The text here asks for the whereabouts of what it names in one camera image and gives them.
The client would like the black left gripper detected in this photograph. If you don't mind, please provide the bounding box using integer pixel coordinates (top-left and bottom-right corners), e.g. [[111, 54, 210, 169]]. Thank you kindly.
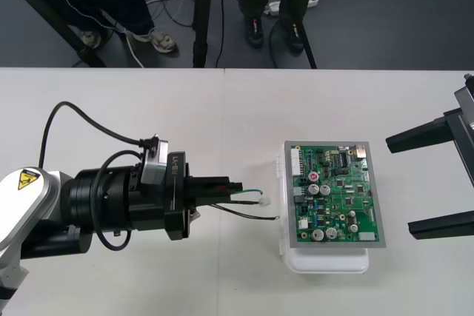
[[162, 150, 244, 242]]

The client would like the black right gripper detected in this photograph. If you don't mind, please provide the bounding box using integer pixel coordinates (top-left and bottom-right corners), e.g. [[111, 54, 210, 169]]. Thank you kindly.
[[384, 107, 474, 242]]

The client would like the cable bundle with metal plug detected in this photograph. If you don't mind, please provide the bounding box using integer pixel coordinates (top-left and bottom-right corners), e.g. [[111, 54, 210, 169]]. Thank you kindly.
[[190, 182, 281, 225]]

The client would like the black tripod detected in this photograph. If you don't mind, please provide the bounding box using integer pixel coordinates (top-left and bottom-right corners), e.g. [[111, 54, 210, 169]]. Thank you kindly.
[[191, 0, 318, 70]]

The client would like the white power strip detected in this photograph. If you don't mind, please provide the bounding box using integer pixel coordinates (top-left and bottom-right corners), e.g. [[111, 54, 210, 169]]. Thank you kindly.
[[263, 0, 320, 18]]

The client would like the black slanted stand leg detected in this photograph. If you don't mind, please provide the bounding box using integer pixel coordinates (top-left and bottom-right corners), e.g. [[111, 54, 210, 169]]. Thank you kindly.
[[0, 0, 107, 68]]

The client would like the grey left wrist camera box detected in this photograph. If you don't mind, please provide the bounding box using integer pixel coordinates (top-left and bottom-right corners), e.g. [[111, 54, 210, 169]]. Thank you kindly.
[[138, 133, 173, 186]]

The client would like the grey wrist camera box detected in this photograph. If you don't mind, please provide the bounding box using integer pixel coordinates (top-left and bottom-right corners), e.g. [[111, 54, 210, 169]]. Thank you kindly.
[[453, 71, 474, 129], [138, 133, 173, 186]]

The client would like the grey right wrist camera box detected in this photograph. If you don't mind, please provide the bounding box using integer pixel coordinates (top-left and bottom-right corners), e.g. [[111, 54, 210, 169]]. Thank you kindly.
[[453, 71, 474, 129]]

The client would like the green circuit board, grey frame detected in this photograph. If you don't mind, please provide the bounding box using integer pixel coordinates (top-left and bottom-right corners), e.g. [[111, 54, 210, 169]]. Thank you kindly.
[[282, 139, 388, 250]]

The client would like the black left wrist camera cable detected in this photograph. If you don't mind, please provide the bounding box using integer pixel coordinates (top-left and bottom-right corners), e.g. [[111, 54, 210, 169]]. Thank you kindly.
[[38, 100, 153, 253]]

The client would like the black floor cable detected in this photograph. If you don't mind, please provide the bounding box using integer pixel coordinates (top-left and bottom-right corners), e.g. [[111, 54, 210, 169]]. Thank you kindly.
[[267, 19, 297, 70]]

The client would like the white floor cable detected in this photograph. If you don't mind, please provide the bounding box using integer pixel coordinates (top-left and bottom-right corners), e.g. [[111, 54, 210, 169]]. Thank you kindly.
[[124, 28, 147, 70]]

